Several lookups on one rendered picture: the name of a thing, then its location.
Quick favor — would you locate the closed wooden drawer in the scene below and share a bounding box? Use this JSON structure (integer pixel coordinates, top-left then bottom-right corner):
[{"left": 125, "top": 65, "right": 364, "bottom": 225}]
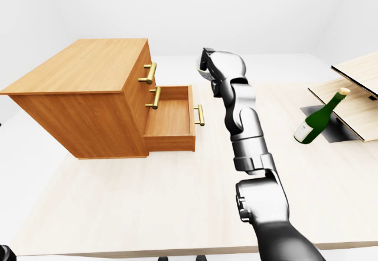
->
[
  {"left": 132, "top": 76, "right": 157, "bottom": 128},
  {"left": 123, "top": 41, "right": 154, "bottom": 96}
]

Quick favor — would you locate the green wine bottle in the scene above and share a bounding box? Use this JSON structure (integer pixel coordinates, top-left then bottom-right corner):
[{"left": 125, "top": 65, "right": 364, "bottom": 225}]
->
[{"left": 293, "top": 87, "right": 351, "bottom": 145}]

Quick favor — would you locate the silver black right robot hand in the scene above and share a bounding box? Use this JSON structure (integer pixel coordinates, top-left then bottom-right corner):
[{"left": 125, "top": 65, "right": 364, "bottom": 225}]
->
[{"left": 200, "top": 47, "right": 249, "bottom": 98}]

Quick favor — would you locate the pale wooden wine rack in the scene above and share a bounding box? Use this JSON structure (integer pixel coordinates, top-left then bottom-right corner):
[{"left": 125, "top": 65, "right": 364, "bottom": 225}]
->
[{"left": 300, "top": 51, "right": 378, "bottom": 143}]

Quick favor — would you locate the open wooden drawer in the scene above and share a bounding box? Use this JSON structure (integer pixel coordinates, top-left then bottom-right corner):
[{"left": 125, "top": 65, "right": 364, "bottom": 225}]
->
[{"left": 143, "top": 84, "right": 196, "bottom": 152}]

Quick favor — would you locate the wooden cabinet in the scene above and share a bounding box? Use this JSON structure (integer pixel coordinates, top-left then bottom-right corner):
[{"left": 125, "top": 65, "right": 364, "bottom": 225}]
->
[{"left": 0, "top": 38, "right": 196, "bottom": 159}]

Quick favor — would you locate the patterned bowl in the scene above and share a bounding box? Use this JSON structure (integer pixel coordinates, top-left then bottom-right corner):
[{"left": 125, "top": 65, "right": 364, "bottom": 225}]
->
[{"left": 194, "top": 56, "right": 217, "bottom": 81}]

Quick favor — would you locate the brass drawer handle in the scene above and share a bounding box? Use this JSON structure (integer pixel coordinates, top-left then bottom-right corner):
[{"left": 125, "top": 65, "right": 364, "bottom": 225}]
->
[
  {"left": 194, "top": 104, "right": 206, "bottom": 126},
  {"left": 145, "top": 86, "right": 162, "bottom": 110},
  {"left": 138, "top": 62, "right": 158, "bottom": 85}
]

